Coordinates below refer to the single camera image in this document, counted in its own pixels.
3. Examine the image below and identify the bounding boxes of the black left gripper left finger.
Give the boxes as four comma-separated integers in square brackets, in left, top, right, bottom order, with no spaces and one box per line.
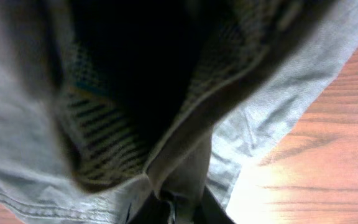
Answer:
[127,191,175,224]

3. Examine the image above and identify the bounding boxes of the grey shorts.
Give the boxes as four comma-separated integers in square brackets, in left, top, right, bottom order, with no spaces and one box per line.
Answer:
[0,0,358,223]

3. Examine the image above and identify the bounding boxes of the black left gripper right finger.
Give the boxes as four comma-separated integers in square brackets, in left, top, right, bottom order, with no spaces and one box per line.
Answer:
[193,187,235,224]

